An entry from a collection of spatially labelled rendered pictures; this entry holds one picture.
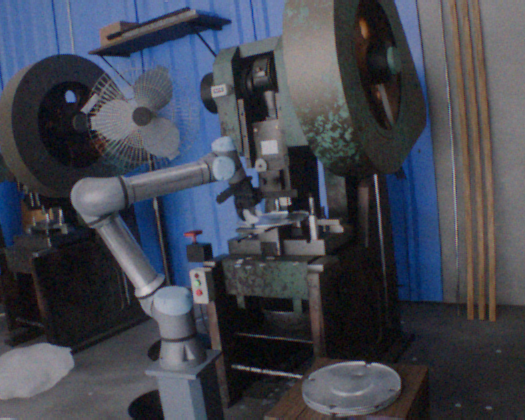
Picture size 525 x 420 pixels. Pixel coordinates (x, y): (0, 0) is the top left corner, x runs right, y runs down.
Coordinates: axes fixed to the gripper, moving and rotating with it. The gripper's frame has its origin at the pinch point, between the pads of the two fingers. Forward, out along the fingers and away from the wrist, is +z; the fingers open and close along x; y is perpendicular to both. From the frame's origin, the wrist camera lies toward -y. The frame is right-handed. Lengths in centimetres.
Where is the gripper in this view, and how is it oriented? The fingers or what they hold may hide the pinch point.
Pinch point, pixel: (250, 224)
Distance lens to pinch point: 192.5
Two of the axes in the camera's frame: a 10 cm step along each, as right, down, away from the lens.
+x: 4.1, -5.8, 7.0
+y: 8.5, -0.4, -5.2
